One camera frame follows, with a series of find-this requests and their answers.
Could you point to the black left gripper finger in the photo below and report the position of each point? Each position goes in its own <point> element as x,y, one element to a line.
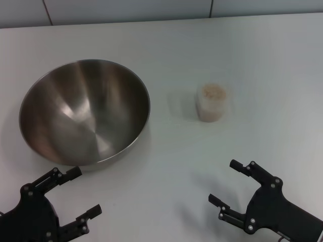
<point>83,219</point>
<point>68,175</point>

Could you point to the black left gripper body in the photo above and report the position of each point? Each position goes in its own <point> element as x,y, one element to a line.
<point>30,216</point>

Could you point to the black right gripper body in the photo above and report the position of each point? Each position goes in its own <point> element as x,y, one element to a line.
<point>272,211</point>

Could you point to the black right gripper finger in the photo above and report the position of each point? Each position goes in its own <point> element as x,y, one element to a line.
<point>232,215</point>
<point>255,172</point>

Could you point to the stainless steel mixing bowl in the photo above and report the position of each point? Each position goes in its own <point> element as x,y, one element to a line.
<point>83,113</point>

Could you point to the translucent plastic cup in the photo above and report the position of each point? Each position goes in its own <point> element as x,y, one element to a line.
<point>210,111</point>

